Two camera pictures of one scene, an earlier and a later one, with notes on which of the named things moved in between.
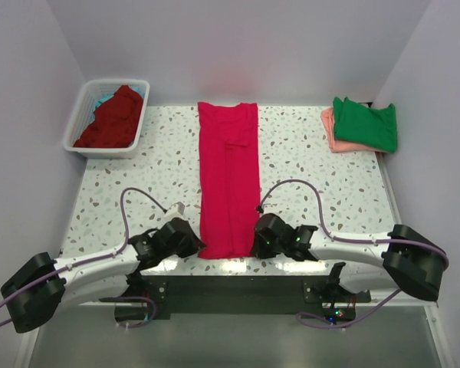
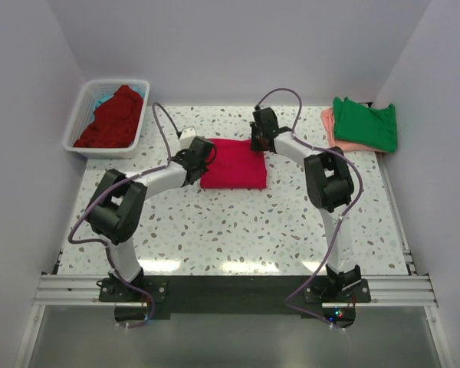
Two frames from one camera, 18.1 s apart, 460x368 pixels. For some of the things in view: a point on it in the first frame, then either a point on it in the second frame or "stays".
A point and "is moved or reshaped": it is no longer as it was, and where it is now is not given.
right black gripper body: [265, 250] -> [256, 135]
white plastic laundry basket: [109, 116] stays
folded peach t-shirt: [344, 146] stays
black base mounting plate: [159, 297] stays
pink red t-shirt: [229, 179] is moved or reshaped
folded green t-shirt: [359, 124] stays
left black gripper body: [186, 248] -> [203, 169]
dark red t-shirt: [115, 123] stays
